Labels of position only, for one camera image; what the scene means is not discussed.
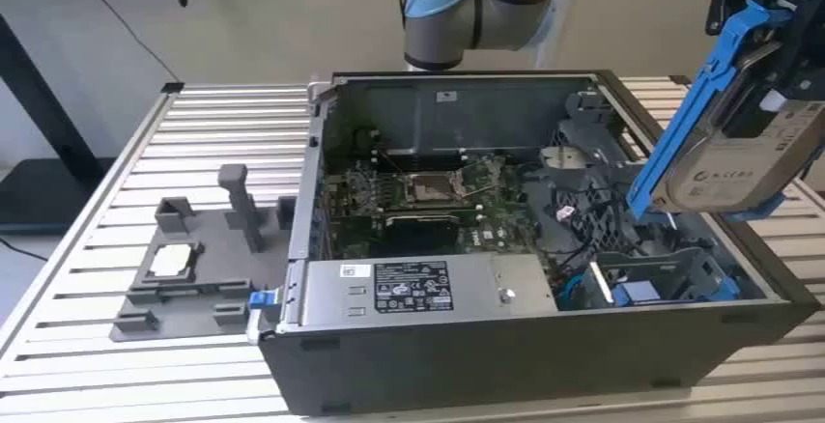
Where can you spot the hard disk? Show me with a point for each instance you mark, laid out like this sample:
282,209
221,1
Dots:
635,293
723,177

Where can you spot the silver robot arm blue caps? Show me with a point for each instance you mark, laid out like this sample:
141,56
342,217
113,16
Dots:
452,32

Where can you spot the grey metal drive cage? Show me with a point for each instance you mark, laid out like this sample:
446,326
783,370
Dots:
580,133

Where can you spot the green motherboard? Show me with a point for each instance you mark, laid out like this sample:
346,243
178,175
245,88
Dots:
497,210

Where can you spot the CPU socket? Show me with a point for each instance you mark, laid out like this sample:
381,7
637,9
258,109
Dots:
430,188

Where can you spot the black graphics card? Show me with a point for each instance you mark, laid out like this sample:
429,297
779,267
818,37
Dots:
420,232

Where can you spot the silver power supply unit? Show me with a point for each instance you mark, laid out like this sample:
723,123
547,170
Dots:
425,292

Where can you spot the black open PC case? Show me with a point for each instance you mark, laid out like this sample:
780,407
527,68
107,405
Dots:
490,370

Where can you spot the blue case latch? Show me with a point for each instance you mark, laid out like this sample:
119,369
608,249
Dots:
261,299

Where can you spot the grey parts rack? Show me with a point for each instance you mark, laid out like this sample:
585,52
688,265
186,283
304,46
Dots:
213,268

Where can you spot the silver CPU chip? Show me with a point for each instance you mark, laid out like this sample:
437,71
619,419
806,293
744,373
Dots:
171,260

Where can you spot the black monitor stand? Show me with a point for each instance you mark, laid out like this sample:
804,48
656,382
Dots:
39,186

